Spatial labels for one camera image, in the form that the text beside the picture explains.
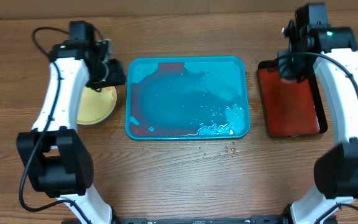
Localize black red-lined tray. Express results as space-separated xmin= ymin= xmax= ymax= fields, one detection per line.
xmin=257 ymin=60 xmax=328 ymax=138

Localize yellow-green plate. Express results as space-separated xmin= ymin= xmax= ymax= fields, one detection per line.
xmin=77 ymin=86 xmax=117 ymax=125

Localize teal plastic tray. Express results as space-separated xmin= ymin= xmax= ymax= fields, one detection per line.
xmin=125 ymin=56 xmax=251 ymax=140

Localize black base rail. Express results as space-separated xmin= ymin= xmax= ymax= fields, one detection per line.
xmin=119 ymin=215 xmax=289 ymax=224

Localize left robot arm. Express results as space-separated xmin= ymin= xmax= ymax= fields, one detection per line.
xmin=16 ymin=21 xmax=126 ymax=223

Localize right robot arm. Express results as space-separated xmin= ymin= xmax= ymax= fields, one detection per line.
xmin=276 ymin=3 xmax=358 ymax=223

